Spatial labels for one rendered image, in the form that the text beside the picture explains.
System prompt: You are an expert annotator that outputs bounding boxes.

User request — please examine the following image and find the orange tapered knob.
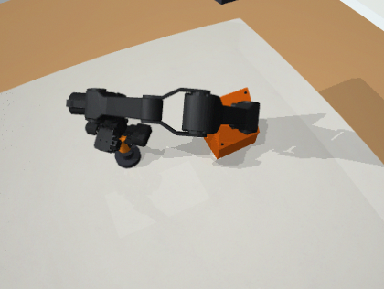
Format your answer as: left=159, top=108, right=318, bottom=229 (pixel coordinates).
left=119, top=135, right=131, bottom=153

